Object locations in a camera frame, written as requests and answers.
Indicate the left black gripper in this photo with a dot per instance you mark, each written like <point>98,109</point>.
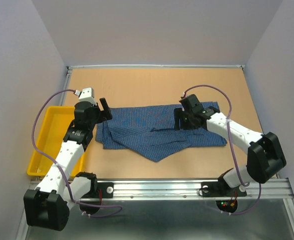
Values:
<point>106,110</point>

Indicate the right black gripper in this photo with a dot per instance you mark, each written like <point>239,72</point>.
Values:
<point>178,112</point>

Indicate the blue checked long sleeve shirt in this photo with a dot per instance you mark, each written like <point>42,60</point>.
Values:
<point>149,131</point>

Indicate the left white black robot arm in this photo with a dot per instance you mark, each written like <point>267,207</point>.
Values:
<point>49,204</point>

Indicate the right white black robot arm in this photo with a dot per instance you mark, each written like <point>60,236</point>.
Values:
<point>265,157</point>

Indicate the yellow plastic tray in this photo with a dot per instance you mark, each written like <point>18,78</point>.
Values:
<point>54,126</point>

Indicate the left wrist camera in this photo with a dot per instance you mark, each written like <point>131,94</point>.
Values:
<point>87,95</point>

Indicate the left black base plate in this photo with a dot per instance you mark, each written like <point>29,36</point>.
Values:
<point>103,190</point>

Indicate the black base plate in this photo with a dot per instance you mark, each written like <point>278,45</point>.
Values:
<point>215,189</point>
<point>103,190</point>

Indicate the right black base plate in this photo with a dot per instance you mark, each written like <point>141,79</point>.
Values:
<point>215,189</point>

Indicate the aluminium mounting rail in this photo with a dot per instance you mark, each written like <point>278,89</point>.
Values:
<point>116,190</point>

